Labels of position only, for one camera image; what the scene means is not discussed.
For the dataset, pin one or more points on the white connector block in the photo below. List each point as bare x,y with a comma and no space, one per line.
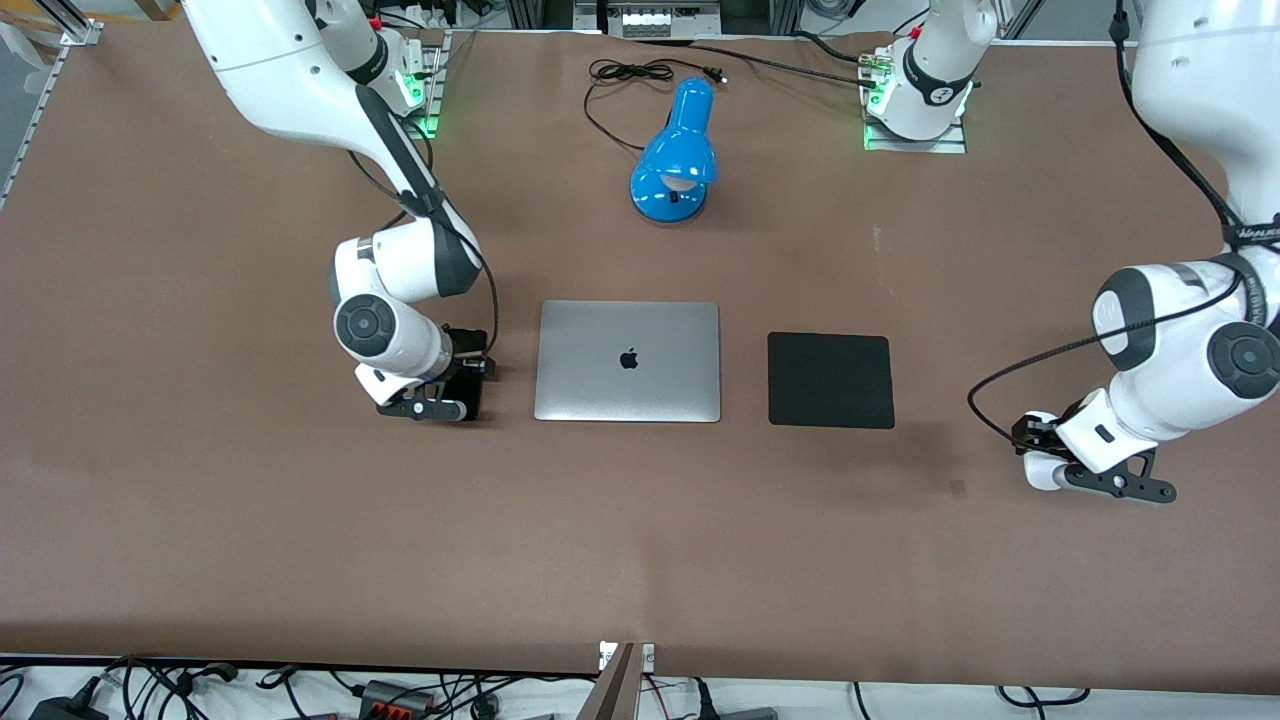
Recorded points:
645,25

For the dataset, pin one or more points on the aluminium frame corner bracket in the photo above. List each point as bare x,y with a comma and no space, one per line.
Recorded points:
80,30

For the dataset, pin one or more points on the aluminium camera mount post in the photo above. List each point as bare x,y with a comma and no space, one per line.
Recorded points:
620,690

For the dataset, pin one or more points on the grey orange power strip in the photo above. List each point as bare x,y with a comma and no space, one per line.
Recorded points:
390,700

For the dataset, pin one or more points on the aluminium arm base plate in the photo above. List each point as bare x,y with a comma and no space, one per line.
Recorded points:
940,146
434,110

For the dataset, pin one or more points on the blue desk lamp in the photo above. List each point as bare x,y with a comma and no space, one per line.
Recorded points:
680,140

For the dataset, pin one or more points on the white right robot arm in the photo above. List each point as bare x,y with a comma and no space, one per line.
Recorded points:
280,70

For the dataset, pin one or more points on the black equipment rack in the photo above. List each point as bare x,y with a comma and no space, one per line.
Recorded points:
540,12

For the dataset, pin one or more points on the black power adapter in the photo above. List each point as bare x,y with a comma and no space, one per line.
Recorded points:
65,710

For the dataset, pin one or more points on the perforated aluminium rail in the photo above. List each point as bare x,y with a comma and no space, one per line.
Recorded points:
35,115

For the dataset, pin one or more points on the black mouse pad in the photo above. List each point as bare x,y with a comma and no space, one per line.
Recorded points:
830,380

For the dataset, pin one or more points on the black smartphone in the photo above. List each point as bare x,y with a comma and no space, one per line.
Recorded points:
472,405

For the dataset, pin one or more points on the silver closed laptop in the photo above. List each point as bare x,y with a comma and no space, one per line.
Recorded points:
600,380

